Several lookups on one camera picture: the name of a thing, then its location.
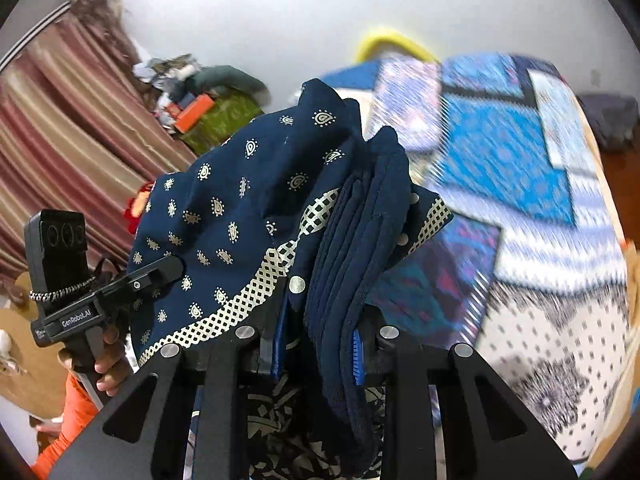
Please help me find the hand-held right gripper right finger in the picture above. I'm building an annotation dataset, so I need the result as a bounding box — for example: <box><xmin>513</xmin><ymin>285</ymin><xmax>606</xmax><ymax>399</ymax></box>
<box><xmin>351</xmin><ymin>325</ymin><xmax>578</xmax><ymax>480</ymax></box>

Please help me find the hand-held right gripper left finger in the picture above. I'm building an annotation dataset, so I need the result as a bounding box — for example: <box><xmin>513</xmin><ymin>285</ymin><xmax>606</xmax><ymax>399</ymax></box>
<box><xmin>47</xmin><ymin>305</ymin><xmax>293</xmax><ymax>480</ymax></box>

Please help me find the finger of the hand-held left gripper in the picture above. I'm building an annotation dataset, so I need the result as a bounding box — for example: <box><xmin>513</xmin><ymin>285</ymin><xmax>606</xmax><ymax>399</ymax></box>
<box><xmin>97</xmin><ymin>255</ymin><xmax>184</xmax><ymax>307</ymax></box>

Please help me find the navy patterned hoodie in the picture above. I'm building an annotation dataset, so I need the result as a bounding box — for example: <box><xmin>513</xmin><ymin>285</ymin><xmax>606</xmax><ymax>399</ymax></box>
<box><xmin>127</xmin><ymin>78</ymin><xmax>453</xmax><ymax>480</ymax></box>

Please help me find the person's left hand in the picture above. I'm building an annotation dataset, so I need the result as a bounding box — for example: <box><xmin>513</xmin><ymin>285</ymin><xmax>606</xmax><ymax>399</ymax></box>
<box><xmin>92</xmin><ymin>325</ymin><xmax>135</xmax><ymax>397</ymax></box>

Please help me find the red cloth item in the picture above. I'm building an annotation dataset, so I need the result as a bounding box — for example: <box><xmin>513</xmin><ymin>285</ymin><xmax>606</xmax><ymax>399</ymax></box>
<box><xmin>125</xmin><ymin>182</ymin><xmax>156</xmax><ymax>236</ymax></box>

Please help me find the striped curtain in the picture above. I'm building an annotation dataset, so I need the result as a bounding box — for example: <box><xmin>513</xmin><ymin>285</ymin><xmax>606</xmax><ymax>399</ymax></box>
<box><xmin>0</xmin><ymin>0</ymin><xmax>201</xmax><ymax>281</ymax></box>

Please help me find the orange box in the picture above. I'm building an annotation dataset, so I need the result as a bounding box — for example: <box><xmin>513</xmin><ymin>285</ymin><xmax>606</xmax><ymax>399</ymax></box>
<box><xmin>175</xmin><ymin>94</ymin><xmax>216</xmax><ymax>131</ymax></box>

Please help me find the pile of mixed clutter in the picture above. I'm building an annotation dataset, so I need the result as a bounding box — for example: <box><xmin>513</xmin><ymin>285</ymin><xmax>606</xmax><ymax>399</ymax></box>
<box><xmin>132</xmin><ymin>55</ymin><xmax>201</xmax><ymax>131</ymax></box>

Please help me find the grey plush cushion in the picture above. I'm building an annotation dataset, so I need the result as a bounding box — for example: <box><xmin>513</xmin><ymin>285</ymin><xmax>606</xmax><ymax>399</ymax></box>
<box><xmin>192</xmin><ymin>65</ymin><xmax>266</xmax><ymax>96</ymax></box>

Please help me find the blue patchwork bedspread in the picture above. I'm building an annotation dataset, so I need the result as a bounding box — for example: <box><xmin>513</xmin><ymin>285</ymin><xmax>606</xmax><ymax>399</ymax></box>
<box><xmin>320</xmin><ymin>52</ymin><xmax>640</xmax><ymax>466</ymax></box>

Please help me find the yellow ring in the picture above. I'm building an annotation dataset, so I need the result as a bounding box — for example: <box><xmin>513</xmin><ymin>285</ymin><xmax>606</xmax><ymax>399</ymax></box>
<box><xmin>356</xmin><ymin>28</ymin><xmax>441</xmax><ymax>64</ymax></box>

